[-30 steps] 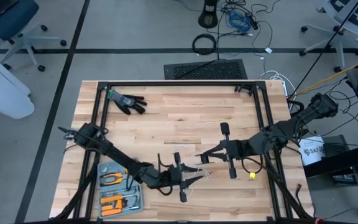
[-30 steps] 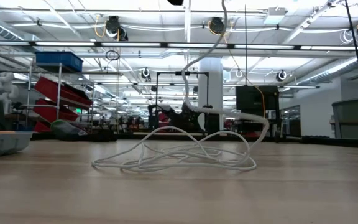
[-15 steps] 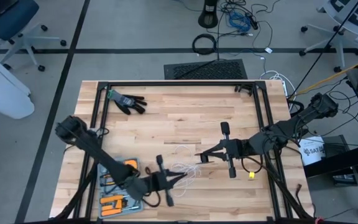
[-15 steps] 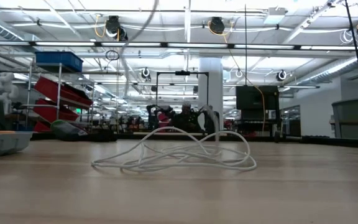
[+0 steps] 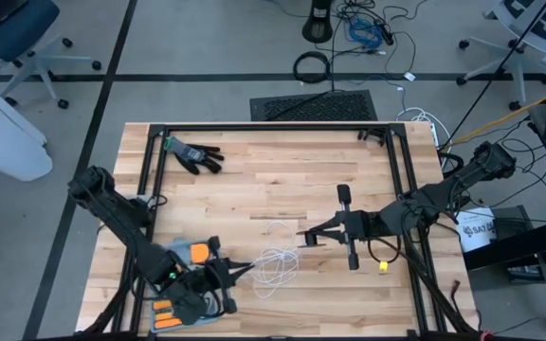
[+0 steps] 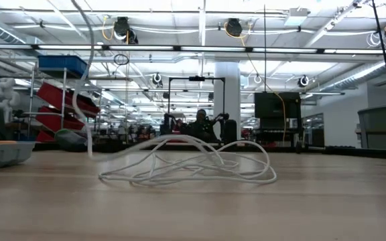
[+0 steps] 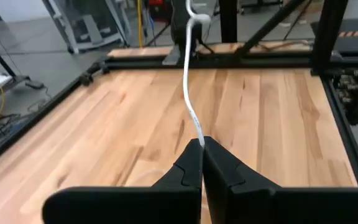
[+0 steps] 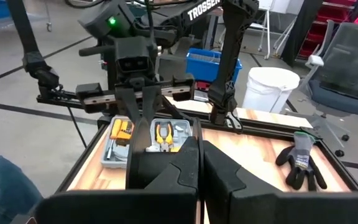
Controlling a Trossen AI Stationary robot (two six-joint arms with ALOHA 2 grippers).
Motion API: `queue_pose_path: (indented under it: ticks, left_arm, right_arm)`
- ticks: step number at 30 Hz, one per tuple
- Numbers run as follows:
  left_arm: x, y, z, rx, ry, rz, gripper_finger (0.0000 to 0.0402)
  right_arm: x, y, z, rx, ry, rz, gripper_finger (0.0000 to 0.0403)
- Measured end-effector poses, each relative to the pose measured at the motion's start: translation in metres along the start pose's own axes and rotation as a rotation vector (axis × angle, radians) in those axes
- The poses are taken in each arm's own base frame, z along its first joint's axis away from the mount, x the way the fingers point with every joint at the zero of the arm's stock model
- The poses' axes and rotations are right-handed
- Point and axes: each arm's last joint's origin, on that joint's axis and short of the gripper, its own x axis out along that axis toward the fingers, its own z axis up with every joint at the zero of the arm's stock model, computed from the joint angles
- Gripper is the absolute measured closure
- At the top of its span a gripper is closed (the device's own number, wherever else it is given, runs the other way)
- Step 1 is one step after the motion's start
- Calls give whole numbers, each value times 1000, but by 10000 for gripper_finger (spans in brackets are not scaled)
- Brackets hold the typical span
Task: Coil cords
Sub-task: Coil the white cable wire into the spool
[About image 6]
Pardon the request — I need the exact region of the white cord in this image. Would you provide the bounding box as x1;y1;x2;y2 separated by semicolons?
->
69;0;278;187

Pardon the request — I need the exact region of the person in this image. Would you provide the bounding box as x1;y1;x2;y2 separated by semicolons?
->
183;108;222;143

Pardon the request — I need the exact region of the black cylinder canister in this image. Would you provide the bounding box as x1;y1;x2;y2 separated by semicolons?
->
223;118;239;146

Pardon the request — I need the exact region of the white pillar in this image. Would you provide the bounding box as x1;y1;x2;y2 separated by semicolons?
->
213;61;242;141

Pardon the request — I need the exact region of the black monitor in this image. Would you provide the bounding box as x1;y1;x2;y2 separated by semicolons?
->
253;91;302;120

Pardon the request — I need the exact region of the thin black vertical rod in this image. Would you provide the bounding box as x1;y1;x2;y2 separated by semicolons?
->
263;3;267;93

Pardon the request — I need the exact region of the red storage bin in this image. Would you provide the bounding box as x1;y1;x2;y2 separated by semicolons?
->
34;106;86;132
37;82;101;117
35;129;57;143

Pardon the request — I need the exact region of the black grey work glove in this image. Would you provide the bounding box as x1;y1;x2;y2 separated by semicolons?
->
54;128;127;154

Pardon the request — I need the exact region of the blue storage bin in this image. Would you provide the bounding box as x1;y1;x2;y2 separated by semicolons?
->
38;54;90;78

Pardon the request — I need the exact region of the glass sided cabinet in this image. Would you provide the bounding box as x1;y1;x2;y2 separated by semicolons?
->
357;102;386;151

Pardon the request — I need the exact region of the grey tool case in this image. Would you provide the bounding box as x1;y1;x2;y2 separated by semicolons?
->
0;140;36;172

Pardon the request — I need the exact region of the black gantry frame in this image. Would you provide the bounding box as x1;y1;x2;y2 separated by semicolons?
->
167;75;227;143

